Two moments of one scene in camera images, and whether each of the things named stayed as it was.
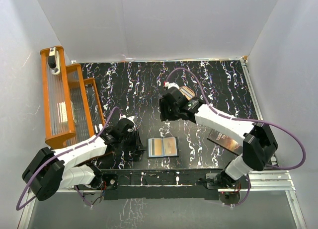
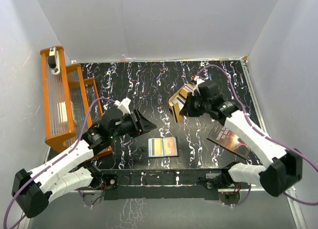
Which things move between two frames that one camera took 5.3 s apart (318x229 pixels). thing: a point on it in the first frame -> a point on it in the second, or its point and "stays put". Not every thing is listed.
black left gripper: x=137 y=142 -> x=142 y=124
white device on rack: x=54 y=61 stays put
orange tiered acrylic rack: x=74 y=113 stays put
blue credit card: x=167 y=147 stays put
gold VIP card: x=169 y=146 stays put
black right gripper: x=165 y=115 -> x=187 y=109
